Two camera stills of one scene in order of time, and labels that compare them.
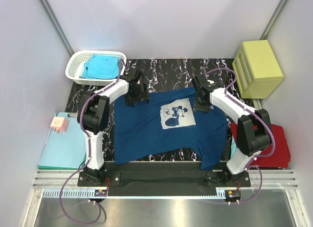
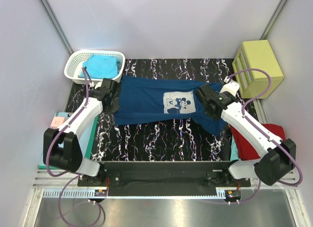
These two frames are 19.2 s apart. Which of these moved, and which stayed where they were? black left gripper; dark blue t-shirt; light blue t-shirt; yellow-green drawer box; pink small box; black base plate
Moved: black left gripper; dark blue t-shirt
Stayed: yellow-green drawer box; black base plate; light blue t-shirt; pink small box
